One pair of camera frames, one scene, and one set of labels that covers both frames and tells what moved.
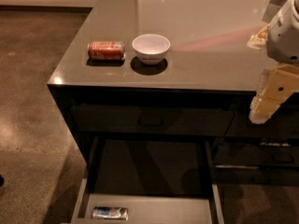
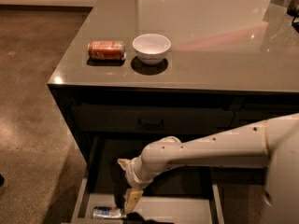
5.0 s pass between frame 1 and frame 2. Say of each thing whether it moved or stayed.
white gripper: moved
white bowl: stayed
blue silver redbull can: stayed
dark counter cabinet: stayed
